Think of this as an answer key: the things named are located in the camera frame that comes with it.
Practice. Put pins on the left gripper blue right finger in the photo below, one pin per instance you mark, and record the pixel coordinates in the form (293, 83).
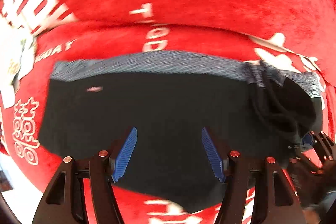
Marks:
(230, 168)

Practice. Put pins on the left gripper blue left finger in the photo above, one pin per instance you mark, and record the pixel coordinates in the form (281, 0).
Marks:
(105, 169)

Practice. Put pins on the black pants with blue waistband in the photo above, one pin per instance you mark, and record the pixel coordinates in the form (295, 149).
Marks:
(169, 97)

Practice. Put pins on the white patterned cloth pile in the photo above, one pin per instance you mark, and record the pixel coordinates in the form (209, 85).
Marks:
(18, 49)

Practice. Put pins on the red blanket with white characters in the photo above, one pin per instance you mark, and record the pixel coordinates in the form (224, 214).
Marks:
(290, 35)

